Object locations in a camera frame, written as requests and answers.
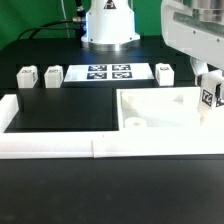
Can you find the white square tabletop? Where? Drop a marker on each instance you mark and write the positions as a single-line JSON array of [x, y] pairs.
[[158, 107]]

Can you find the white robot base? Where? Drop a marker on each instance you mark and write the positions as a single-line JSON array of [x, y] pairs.
[[110, 26]]

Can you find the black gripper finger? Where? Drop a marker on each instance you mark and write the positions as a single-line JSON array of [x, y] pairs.
[[220, 93], [199, 68]]

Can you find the white U-shaped obstacle fence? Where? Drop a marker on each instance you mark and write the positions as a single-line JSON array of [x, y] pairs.
[[205, 139]]

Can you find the white marker board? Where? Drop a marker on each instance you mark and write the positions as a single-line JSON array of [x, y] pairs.
[[108, 72]]

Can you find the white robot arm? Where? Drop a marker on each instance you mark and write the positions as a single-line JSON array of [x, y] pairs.
[[196, 28]]

